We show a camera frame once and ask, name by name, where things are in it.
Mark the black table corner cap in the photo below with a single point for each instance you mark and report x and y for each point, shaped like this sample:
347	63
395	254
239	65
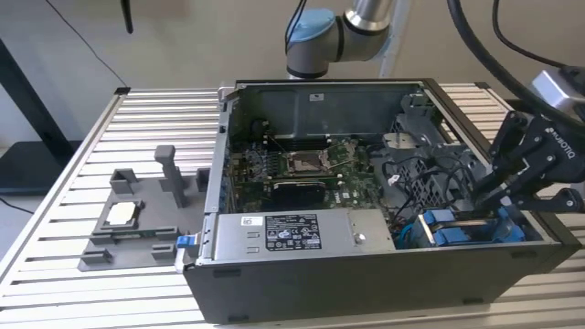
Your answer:
481	85
122	91

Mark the silver power supply unit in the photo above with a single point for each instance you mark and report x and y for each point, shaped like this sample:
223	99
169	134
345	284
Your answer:
237	240

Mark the thin metal locking lever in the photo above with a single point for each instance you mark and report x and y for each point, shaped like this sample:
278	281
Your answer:
277	143

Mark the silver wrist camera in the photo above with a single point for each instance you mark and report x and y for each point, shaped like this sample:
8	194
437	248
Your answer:
553	90

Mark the green motherboard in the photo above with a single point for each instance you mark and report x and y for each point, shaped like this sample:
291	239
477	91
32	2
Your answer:
361	192

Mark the dark grey PC case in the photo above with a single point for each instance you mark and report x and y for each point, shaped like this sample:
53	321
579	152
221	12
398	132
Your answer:
342	288

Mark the silver metal bracket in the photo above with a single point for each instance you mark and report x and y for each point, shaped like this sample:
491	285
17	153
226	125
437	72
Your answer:
399	141

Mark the CPU socket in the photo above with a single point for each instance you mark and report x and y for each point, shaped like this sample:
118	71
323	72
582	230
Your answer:
301	164

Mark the blue case latch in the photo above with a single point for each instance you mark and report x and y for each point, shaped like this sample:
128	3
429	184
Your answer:
184	240

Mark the black stand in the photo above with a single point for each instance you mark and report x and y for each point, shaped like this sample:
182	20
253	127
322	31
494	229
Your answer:
26	164

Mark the grey plastic drive cage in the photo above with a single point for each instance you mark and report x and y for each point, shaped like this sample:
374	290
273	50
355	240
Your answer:
419	120

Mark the blue disk carrier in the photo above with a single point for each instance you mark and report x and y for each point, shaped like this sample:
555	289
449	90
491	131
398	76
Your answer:
449	237

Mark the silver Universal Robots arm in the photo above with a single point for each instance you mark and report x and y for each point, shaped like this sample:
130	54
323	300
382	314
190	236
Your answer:
319	44

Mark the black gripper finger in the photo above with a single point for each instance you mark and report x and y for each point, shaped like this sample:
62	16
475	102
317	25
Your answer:
505	144
522	186

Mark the green RAM stick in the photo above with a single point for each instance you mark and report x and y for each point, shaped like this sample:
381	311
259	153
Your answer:
141	234

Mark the dark plastic fan grille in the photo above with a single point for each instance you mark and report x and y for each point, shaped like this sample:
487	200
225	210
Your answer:
419	185

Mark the silver CPU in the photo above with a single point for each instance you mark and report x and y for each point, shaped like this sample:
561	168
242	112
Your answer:
121	213

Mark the black graphics card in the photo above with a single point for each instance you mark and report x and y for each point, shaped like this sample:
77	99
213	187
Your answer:
297	195

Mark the grey parts rack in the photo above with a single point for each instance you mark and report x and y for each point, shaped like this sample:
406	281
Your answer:
150	205

